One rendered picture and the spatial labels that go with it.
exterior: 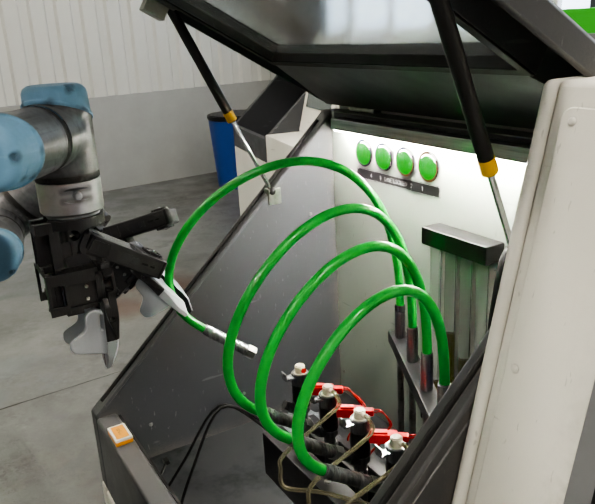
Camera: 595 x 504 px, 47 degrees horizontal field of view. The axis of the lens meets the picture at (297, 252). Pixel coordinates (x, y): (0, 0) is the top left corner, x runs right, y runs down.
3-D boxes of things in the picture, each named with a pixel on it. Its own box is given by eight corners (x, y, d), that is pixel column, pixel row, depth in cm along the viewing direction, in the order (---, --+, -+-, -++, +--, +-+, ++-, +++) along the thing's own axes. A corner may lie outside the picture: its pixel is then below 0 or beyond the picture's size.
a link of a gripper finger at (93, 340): (72, 376, 89) (61, 310, 86) (117, 363, 91) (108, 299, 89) (78, 386, 86) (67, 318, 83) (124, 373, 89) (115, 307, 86)
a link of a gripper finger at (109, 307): (98, 333, 89) (89, 271, 87) (112, 330, 90) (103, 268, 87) (109, 346, 85) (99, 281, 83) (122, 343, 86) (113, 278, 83)
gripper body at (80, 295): (40, 305, 88) (24, 214, 84) (107, 289, 92) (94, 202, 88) (53, 324, 82) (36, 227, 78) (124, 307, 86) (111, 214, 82)
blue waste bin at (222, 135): (203, 184, 753) (197, 114, 729) (251, 176, 784) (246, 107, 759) (230, 193, 705) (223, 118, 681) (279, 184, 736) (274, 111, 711)
